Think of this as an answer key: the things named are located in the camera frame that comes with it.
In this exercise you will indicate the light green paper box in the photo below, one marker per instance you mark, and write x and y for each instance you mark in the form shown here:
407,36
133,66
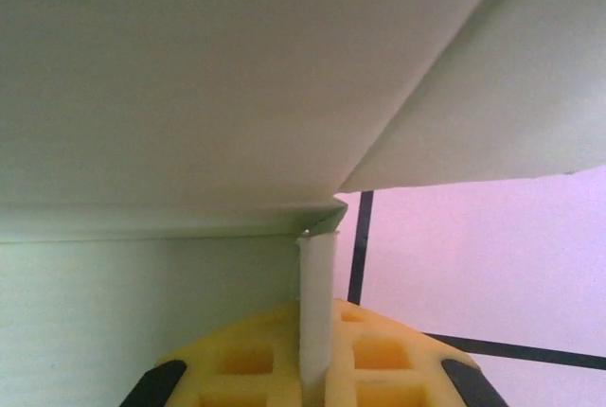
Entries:
189,94

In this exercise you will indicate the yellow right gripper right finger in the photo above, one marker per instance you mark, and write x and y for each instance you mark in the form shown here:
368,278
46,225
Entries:
379,359

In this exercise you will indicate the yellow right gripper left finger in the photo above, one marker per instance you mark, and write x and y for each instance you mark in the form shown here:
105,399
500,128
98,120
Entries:
246,359

